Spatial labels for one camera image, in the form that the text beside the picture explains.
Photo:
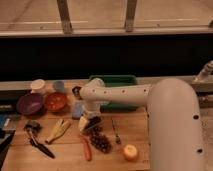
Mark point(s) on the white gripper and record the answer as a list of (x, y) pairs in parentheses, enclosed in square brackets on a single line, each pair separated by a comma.
[(90, 110)]

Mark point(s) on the small metal cup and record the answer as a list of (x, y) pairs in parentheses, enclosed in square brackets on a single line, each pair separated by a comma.
[(76, 92)]

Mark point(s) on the metal fork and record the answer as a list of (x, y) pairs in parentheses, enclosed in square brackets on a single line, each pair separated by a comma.
[(117, 138)]

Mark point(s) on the dark grape bunch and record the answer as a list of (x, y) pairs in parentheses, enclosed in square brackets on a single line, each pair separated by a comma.
[(99, 140)]

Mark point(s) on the blue-grey cup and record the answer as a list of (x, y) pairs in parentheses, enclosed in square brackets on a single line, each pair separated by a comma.
[(58, 86)]

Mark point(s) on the orange apple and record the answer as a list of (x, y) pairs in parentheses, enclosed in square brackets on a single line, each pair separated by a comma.
[(130, 152)]

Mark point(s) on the orange carrot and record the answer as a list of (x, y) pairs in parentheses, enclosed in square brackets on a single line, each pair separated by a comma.
[(86, 148)]

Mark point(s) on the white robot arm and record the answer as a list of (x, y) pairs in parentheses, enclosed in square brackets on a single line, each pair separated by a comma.
[(174, 120)]

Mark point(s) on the red bowl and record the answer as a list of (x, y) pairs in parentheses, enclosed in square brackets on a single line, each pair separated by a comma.
[(54, 102)]

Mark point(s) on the green plastic tray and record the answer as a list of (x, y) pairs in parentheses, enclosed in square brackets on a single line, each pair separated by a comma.
[(116, 81)]

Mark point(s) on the purple bowl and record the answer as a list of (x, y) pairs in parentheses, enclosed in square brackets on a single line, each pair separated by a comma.
[(30, 104)]

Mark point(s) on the white cup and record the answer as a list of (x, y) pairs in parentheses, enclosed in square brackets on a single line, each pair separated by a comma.
[(38, 86)]

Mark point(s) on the grey metal bracket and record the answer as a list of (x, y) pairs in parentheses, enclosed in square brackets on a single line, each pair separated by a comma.
[(207, 70)]

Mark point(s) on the yellow banana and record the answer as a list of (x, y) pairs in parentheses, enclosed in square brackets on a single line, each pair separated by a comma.
[(58, 130)]

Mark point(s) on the blue sponge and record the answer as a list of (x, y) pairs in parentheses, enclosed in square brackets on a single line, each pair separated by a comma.
[(77, 110)]

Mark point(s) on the black handled tool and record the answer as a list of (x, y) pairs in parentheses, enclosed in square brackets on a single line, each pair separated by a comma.
[(32, 128)]

